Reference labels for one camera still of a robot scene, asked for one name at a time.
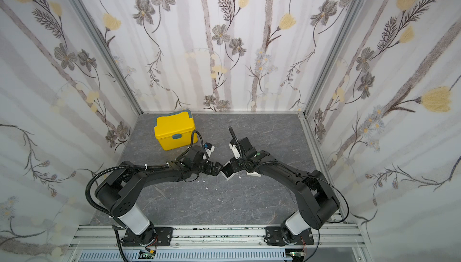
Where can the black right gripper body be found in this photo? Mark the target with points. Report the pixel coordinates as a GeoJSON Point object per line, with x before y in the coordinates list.
{"type": "Point", "coordinates": [235, 166]}

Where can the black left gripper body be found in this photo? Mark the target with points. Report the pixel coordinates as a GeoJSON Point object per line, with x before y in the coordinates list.
{"type": "Point", "coordinates": [203, 167]}

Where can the white ring box base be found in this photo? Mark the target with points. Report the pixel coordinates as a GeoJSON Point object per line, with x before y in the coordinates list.
{"type": "Point", "coordinates": [228, 172]}

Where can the white gift box lid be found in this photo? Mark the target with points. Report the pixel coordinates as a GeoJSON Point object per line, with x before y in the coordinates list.
{"type": "Point", "coordinates": [254, 174]}

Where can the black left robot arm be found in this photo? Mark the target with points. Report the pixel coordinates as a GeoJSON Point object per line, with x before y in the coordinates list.
{"type": "Point", "coordinates": [115, 191]}

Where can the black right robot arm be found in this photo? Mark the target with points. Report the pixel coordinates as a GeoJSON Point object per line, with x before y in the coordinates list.
{"type": "Point", "coordinates": [315, 197]}

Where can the yellow plastic storage box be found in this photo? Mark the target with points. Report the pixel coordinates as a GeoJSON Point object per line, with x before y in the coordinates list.
{"type": "Point", "coordinates": [174, 130]}

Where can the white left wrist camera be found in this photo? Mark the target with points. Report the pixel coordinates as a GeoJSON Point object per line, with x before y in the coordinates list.
{"type": "Point", "coordinates": [209, 148]}

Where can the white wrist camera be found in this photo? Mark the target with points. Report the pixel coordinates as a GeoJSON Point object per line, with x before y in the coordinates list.
{"type": "Point", "coordinates": [209, 148]}
{"type": "Point", "coordinates": [235, 150]}

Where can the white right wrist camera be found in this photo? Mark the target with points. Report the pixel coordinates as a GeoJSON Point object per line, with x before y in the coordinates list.
{"type": "Point", "coordinates": [235, 150]}

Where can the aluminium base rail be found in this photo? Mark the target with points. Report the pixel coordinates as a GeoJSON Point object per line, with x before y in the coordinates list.
{"type": "Point", "coordinates": [225, 236]}

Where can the white slotted cable duct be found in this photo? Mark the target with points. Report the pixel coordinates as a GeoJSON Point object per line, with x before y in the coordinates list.
{"type": "Point", "coordinates": [226, 255]}

